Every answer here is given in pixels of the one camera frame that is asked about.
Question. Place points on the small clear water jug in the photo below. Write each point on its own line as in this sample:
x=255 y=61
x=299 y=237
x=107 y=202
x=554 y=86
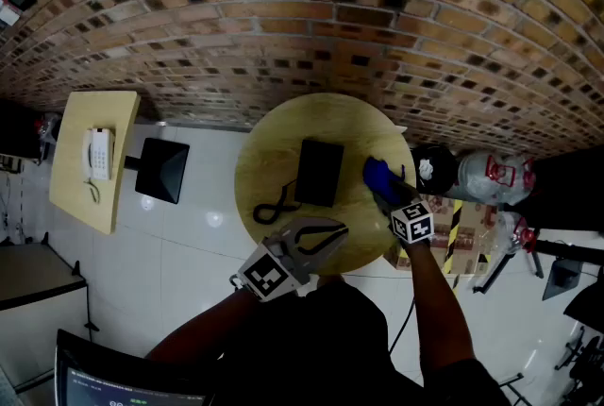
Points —
x=512 y=229

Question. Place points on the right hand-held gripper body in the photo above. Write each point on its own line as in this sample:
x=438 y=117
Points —
x=412 y=222

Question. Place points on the black low cabinet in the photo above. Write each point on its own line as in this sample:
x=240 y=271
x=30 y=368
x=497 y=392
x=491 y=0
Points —
x=19 y=130

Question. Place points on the white crumpled paper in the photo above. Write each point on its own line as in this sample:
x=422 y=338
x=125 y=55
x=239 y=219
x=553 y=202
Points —
x=426 y=169

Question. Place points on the printed cardboard box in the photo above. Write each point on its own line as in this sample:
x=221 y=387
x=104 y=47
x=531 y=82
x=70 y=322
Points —
x=467 y=234

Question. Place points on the person's left forearm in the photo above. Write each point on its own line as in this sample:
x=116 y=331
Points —
x=207 y=324

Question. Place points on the black computer monitor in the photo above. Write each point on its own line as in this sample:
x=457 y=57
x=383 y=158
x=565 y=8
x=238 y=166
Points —
x=118 y=387

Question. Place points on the white desk phone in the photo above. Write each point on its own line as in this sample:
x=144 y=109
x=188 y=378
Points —
x=100 y=154

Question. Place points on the black square table base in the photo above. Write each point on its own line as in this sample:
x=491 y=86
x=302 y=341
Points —
x=162 y=170

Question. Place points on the light wooden square table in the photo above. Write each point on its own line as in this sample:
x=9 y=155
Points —
x=94 y=111

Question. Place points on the person's dark shirt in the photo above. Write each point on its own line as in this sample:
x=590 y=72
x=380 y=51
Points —
x=321 y=347

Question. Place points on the black desk phone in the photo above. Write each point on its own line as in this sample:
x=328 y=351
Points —
x=320 y=173

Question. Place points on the person's right forearm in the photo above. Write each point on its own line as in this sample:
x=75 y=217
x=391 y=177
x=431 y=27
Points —
x=436 y=300

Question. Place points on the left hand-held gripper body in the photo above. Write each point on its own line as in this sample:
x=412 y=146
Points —
x=264 y=274

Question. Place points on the dark cabinet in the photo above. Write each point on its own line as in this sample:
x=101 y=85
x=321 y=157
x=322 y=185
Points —
x=566 y=191

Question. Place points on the black trash bin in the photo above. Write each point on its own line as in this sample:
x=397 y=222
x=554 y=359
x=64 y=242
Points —
x=441 y=158

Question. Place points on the black flat panel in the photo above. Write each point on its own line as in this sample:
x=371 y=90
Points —
x=561 y=279

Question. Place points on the black office chair base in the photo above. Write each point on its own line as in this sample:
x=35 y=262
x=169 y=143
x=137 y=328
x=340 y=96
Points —
x=582 y=357

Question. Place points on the grey office desk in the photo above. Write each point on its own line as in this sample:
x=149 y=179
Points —
x=33 y=269

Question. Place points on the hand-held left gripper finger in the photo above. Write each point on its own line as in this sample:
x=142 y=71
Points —
x=321 y=223
x=328 y=253

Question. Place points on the blue cloth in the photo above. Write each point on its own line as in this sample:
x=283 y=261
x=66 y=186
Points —
x=377 y=175

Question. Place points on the black tripod stand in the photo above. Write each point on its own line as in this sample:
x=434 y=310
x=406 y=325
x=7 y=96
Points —
x=561 y=250

